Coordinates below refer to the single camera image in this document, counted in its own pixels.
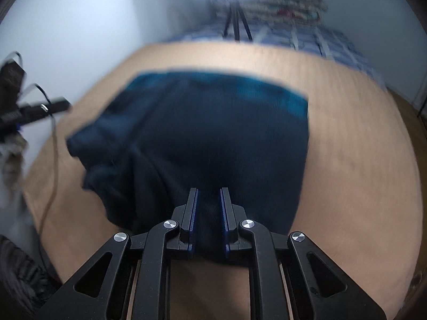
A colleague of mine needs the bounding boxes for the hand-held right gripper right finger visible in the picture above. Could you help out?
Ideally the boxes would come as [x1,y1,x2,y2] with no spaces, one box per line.
[218,187,386,320]

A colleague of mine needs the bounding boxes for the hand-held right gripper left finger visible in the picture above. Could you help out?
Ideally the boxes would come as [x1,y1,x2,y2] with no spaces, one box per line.
[35,188,199,320]

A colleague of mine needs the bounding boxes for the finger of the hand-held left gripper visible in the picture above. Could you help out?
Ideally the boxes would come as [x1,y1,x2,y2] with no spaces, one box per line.
[16,97,72,121]

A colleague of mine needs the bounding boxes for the blue plaid fleece jacket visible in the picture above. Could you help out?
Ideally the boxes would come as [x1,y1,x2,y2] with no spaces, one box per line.
[65,70,311,264]

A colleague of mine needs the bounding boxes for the tan blanket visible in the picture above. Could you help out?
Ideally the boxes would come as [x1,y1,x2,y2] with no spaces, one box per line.
[23,42,419,320]

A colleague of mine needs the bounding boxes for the person's dark striped clothing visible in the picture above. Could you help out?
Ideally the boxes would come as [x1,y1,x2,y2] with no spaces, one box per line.
[0,235,65,320]

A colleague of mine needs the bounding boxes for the blue checked bed sheet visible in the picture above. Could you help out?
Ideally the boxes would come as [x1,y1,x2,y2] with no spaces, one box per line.
[167,20,388,87]

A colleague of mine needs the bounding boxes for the black tripod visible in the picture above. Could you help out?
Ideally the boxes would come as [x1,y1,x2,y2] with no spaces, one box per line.
[208,0,254,42]

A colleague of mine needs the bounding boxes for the folded floral quilt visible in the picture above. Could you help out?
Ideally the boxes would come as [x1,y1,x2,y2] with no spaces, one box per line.
[247,0,329,25]

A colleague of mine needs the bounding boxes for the thin gripper cable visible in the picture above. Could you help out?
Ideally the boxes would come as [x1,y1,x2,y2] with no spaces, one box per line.
[20,82,61,239]

